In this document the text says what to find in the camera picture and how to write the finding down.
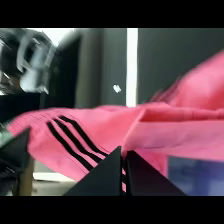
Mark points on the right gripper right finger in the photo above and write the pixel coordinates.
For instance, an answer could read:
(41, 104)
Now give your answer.
(146, 181)

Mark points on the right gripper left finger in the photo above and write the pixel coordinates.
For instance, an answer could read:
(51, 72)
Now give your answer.
(103, 180)

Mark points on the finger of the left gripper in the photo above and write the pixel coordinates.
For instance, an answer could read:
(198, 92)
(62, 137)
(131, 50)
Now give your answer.
(16, 150)

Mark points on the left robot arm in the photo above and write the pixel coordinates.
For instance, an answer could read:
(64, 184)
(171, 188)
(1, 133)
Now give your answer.
(26, 60)

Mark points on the pink garment with black stripes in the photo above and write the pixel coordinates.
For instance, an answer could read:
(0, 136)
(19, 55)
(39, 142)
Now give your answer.
(143, 133)

